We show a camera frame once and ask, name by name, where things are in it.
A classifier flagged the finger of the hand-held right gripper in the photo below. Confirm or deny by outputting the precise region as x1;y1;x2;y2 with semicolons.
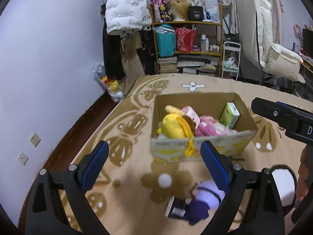
251;97;294;128

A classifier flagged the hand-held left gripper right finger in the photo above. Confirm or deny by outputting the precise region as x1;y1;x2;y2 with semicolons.
200;140;285;235

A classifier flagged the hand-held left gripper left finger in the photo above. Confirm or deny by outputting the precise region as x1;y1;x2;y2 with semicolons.
24;140;110;235

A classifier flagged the green small carton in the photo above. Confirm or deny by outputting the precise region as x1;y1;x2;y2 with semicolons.
219;102;240;129

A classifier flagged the pink plush toy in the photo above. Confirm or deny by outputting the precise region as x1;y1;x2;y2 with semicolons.
194;116;237;136

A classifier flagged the purple plush doll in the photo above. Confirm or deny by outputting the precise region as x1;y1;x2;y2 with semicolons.
184;180;225;226

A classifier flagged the printed cardboard box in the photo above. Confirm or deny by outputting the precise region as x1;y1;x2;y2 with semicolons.
150;92;259;163

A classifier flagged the yellow bear plush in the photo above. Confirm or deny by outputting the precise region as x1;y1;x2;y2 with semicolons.
156;105;196;157

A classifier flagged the pink swirl cake plush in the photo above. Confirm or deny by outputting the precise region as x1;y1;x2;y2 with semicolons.
181;106;201;128

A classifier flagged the person's right hand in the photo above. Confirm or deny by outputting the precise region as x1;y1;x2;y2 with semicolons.
295;146;310;201

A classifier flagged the white trolley cart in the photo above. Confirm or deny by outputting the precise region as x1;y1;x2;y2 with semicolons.
221;41;241;80

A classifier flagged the small black box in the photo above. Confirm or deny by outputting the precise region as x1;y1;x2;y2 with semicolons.
165;196;187;219

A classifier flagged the green plastic bag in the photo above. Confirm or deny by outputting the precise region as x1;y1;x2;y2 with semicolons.
223;57;239;69

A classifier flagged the cluttered yellow desk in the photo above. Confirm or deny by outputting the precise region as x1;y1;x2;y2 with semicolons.
300;54;313;75

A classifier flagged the black monitor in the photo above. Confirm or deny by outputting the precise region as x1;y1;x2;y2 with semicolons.
302;27;313;57

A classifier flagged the cream padded chair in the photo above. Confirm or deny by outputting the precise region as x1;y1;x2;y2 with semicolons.
235;0;306;85

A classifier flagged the plastic bag of toys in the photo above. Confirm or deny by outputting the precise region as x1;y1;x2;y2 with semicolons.
93;61;125;103

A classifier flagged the pink fan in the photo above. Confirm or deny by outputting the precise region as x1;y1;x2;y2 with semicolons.
292;24;304;52

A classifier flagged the pile of papers and books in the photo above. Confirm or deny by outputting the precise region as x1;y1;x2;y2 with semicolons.
176;55;218;76

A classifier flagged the red patterned bag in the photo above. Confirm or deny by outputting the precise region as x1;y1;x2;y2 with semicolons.
175;27;196;52

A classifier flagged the stack of books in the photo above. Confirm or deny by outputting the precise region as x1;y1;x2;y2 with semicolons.
158;57;178;74

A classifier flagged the beige coat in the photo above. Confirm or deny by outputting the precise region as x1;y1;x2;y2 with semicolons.
121;33;146;91

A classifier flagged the black coat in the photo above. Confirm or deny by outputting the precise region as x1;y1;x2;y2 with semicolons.
102;24;124;80

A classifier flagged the wooden shelf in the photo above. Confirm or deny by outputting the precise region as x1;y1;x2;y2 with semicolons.
149;4;224;77

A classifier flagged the white plastic bag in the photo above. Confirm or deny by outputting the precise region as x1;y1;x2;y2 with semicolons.
203;0;220;23

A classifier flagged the teal bag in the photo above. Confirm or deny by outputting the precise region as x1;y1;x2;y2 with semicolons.
155;24;177;57

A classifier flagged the blonde wig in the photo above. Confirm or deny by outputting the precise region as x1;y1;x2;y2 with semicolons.
170;0;190;21

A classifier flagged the black pink printed bag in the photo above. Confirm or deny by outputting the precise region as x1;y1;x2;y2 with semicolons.
150;0;172;22

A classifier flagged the white puffer jacket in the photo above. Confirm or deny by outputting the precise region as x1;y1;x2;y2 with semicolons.
105;0;152;36

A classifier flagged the white wall outlet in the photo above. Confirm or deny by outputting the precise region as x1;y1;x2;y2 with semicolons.
17;152;29;165
29;133;41;147

